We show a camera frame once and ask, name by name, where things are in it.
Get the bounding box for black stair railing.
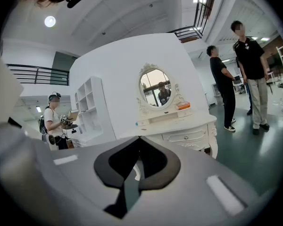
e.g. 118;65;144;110
167;0;219;43

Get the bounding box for black balcony railing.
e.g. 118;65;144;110
6;64;69;86

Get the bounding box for oval mirror with ornate frame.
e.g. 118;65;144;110
135;63;187;117

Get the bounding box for white dressing table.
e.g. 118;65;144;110
117;112;219;160

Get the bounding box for orange and white cardboard box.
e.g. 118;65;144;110
175;102;191;110

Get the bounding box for white cubby shelf unit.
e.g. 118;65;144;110
74;76;117;148

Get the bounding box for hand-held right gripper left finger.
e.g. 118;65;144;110
0;122;141;226

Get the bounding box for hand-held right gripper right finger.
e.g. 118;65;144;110
126;136;272;226

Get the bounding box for round ceiling light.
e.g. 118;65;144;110
44;16;57;28

